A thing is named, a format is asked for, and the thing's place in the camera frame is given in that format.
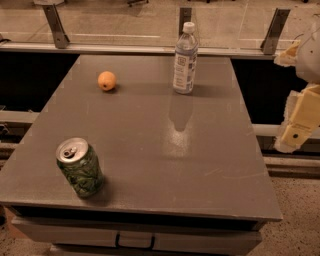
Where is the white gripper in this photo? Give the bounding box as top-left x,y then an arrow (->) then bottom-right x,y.
274,21 -> 320,153

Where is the clear plastic water bottle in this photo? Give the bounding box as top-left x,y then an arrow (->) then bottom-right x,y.
173,22 -> 198,94

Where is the orange fruit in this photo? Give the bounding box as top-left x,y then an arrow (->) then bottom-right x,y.
98,71 -> 116,91

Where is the green soda can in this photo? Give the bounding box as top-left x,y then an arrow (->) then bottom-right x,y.
56,138 -> 104,198

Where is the grey drawer front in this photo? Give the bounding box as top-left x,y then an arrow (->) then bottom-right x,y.
12,217 -> 262,256

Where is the right metal bracket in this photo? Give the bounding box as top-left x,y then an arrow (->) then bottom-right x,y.
260,8 -> 290,55

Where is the metal bracket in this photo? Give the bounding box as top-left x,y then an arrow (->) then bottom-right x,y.
260,8 -> 290,55
178,7 -> 192,35
33,0 -> 70,49

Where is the middle metal bracket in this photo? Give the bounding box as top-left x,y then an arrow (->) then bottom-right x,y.
178,7 -> 192,35

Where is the left metal bracket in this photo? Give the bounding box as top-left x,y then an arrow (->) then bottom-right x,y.
33,0 -> 70,49

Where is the black drawer handle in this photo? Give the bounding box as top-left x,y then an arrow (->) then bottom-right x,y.
115,232 -> 155,250

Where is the metal window rail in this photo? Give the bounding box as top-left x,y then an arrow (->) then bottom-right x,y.
0,41 -> 276,60

